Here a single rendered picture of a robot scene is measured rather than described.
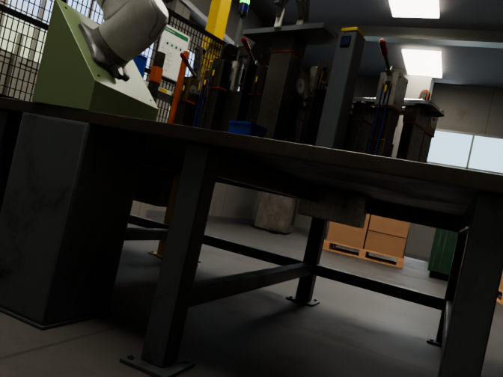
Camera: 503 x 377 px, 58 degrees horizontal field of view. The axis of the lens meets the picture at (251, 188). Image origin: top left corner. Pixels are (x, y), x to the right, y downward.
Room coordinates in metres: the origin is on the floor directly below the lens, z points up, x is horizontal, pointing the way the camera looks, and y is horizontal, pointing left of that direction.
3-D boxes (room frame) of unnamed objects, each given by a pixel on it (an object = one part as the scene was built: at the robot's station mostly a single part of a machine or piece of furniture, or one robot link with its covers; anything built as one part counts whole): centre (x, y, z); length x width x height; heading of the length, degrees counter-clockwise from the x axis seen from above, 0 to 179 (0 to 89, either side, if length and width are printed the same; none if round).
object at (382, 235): (6.66, -1.81, 0.34); 1.17 x 0.83 x 0.69; 66
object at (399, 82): (1.58, -0.40, 0.88); 0.12 x 0.07 x 0.36; 141
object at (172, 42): (2.82, 0.66, 1.30); 0.23 x 0.02 x 0.31; 141
